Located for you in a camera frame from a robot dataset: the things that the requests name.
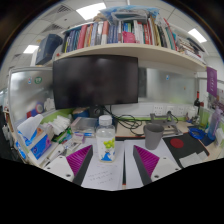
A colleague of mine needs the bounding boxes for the blank white paper sheet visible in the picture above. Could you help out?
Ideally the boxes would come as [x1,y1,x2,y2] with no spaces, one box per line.
[123,138,183,190]

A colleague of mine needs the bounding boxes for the blue tissue box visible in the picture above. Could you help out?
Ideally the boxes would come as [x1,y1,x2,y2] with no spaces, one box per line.
[16,113,53,161]

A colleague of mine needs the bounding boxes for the clear plastic drink bottle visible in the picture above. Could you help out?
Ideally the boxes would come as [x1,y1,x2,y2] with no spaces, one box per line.
[95,114,117,163]

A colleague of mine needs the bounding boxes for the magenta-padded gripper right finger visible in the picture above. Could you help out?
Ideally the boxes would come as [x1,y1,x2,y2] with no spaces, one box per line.
[132,144,182,186]

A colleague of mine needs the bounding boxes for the black computer monitor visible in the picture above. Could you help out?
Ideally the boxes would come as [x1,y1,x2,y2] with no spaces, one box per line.
[52,54,140,111]

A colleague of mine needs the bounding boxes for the printed white paper sheet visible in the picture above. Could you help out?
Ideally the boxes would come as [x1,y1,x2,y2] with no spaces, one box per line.
[80,138,125,192]

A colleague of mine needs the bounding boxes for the wall shelf with books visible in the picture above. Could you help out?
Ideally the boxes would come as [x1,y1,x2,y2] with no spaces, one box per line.
[34,5,208,73]

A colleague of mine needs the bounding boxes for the black mat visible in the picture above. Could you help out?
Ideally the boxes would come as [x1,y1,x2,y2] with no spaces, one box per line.
[162,132,211,169]

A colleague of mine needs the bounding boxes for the black cables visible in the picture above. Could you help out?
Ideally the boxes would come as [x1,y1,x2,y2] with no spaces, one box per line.
[101,105,148,137]

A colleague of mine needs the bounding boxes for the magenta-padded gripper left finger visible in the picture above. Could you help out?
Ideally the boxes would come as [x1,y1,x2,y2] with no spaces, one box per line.
[43,144,94,187]

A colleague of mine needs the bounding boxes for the grey laptop stand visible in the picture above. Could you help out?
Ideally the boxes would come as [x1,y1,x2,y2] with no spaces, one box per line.
[149,111,184,138]

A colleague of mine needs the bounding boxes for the purple water bottle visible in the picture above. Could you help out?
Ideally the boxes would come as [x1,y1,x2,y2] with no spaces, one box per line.
[207,107,224,141]

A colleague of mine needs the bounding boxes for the flat round red coaster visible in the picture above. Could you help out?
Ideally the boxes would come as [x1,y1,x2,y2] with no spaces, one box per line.
[170,138,185,150]

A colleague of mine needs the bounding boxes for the grey plastic cup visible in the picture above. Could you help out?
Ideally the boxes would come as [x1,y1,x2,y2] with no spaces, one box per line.
[143,123,165,151]

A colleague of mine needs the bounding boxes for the dark wine bottle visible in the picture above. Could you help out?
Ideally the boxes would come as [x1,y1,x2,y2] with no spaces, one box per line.
[193,91,202,116]

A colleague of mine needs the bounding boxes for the purple hanging banner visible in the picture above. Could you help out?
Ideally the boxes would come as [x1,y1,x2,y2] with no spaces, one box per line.
[206,66,219,98]

